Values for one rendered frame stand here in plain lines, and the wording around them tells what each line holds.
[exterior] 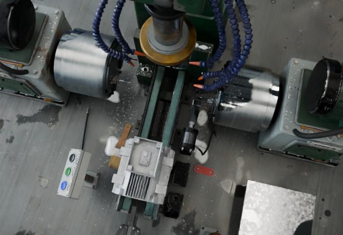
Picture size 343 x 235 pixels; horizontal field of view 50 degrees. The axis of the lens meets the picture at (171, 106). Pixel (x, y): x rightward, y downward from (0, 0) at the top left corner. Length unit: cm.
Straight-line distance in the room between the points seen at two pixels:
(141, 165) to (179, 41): 45
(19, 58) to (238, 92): 79
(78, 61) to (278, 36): 96
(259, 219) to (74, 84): 87
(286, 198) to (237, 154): 27
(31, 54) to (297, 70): 95
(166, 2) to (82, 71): 55
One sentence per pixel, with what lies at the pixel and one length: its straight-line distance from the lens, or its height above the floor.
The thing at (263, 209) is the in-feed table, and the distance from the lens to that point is 150.
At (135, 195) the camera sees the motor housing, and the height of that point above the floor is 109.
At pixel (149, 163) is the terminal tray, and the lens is 128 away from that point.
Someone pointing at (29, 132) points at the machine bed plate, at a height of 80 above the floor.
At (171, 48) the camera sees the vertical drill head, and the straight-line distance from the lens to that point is 113.
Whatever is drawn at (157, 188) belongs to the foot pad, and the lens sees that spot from 131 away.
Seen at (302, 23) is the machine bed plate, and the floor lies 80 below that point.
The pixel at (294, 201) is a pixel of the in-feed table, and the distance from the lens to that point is 154.
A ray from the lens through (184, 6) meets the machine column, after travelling 93.
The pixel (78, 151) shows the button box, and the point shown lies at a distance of 136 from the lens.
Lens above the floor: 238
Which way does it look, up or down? 74 degrees down
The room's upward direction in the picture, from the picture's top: straight up
